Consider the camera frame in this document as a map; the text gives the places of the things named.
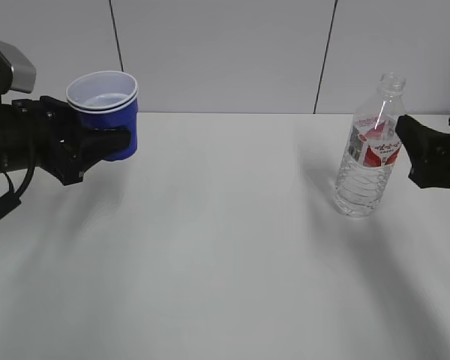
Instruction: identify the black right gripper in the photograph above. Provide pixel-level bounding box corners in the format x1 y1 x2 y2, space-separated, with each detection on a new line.
395 114 450 189

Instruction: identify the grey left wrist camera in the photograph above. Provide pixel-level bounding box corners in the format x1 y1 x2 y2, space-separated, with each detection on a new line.
0 40 37 96

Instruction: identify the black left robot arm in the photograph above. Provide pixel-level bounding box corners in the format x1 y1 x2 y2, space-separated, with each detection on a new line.
0 96 132 186

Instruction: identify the blue paper cup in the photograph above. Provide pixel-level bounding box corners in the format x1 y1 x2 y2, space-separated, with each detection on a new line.
65 70 139 161

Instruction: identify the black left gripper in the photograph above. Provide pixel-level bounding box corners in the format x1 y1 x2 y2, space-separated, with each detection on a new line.
12 95 131 186

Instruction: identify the clear Wahaha water bottle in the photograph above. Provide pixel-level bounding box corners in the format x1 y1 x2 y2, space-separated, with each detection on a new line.
334 73 406 218

